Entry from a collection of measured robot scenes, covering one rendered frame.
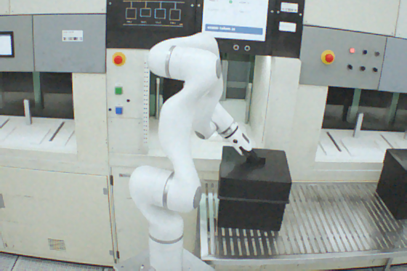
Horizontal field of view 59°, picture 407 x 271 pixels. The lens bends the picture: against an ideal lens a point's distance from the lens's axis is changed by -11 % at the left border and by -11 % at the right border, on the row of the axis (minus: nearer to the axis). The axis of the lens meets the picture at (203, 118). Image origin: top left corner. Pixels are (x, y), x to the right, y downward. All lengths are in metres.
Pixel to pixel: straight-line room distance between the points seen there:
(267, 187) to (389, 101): 1.31
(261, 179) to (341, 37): 0.77
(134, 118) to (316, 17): 0.98
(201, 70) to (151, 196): 0.40
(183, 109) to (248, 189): 0.55
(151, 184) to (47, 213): 1.23
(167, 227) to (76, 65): 0.93
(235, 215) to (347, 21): 1.02
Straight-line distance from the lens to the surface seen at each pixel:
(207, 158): 1.99
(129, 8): 1.78
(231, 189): 1.58
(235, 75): 2.77
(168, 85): 2.38
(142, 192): 1.23
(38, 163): 2.18
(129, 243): 2.34
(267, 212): 1.66
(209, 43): 1.28
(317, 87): 1.93
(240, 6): 1.77
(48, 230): 2.43
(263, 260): 1.57
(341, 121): 2.56
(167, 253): 1.35
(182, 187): 1.17
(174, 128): 1.16
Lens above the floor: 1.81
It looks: 23 degrees down
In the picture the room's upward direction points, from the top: 4 degrees clockwise
